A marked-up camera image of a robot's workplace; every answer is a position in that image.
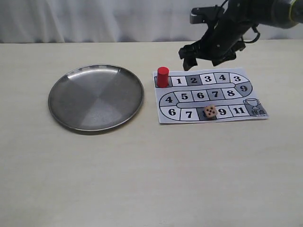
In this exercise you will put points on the red cylinder game piece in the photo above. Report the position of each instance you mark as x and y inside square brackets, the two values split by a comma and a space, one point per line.
[162, 77]

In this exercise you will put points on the wooden die black pips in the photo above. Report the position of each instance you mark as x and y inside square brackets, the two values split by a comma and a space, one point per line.
[210, 111]

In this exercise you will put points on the round stainless steel plate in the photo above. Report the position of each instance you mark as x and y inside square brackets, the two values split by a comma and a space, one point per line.
[95, 98]

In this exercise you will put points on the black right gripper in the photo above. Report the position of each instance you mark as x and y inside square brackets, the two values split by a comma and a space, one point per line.
[225, 36]

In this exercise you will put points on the black wrist camera on gripper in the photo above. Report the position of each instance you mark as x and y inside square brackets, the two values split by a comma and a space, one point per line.
[205, 15]

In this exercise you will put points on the printed paper game board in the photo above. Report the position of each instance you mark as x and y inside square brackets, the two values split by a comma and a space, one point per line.
[188, 92]

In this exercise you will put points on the white fabric curtain backdrop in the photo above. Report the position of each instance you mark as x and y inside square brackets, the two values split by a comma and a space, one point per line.
[76, 21]

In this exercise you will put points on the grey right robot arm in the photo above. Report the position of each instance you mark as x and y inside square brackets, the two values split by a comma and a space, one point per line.
[283, 14]

